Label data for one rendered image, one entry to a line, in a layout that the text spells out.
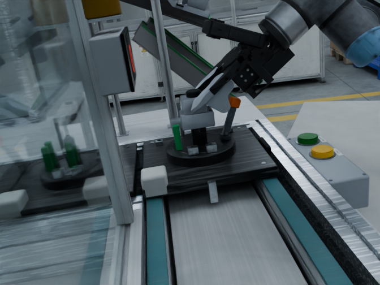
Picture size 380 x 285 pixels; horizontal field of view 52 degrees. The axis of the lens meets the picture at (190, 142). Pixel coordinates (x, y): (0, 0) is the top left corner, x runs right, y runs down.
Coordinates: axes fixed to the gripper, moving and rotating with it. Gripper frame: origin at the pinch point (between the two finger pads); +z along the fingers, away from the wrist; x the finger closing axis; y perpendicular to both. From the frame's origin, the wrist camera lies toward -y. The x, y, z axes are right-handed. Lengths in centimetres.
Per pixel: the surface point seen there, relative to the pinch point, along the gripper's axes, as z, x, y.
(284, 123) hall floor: -19, 264, 147
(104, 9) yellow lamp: -2.7, -21.5, -21.7
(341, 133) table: -20, 23, 42
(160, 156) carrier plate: 12.7, 1.1, 4.0
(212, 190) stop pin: 7.2, -13.2, 10.4
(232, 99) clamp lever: -5.7, -1.0, 5.1
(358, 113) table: -29, 35, 49
